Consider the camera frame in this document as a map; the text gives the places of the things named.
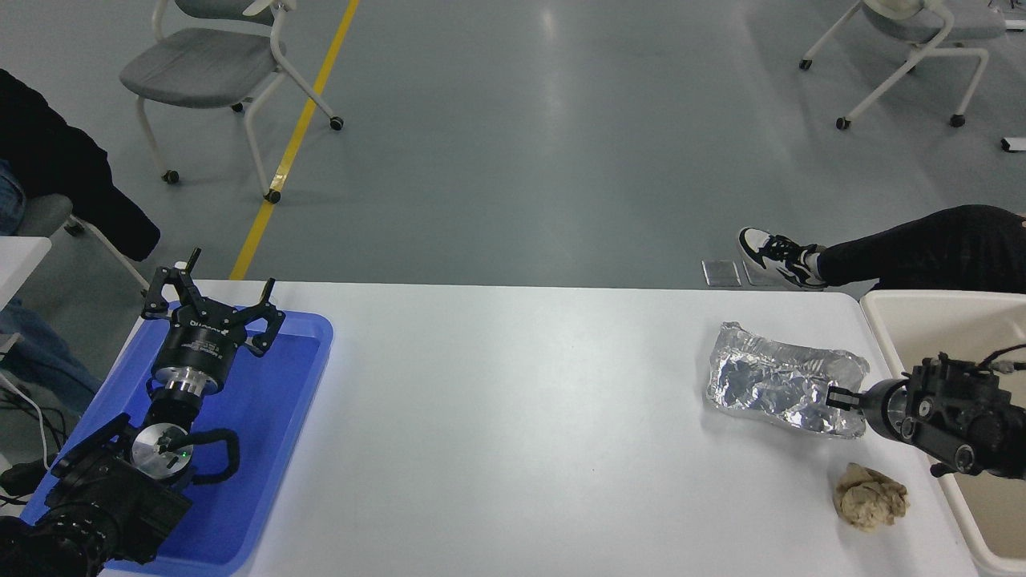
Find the crumpled tan paper ball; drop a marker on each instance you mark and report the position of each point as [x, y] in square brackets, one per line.
[870, 498]

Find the grey seat wheeled chair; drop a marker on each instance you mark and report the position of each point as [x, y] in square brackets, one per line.
[44, 215]

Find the black and white shoe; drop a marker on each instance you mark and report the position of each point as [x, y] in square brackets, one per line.
[773, 252]

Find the small white floor object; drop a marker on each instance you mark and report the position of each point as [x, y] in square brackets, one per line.
[1014, 144]

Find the small white side table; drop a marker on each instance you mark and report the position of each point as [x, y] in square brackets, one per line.
[20, 264]

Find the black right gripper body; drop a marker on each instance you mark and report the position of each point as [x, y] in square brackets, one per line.
[886, 409]

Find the blue plastic tray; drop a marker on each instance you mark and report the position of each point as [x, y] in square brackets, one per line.
[264, 433]

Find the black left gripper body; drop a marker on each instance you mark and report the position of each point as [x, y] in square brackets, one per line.
[200, 344]

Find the large pale plastic bin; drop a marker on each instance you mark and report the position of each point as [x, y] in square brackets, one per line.
[922, 328]

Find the silver floor plate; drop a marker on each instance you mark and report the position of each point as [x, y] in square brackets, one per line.
[721, 272]
[755, 276]

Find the person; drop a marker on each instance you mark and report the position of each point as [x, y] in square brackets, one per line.
[56, 168]
[930, 248]

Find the grey chair with white frame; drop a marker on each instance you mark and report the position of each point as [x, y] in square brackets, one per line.
[200, 68]
[922, 24]

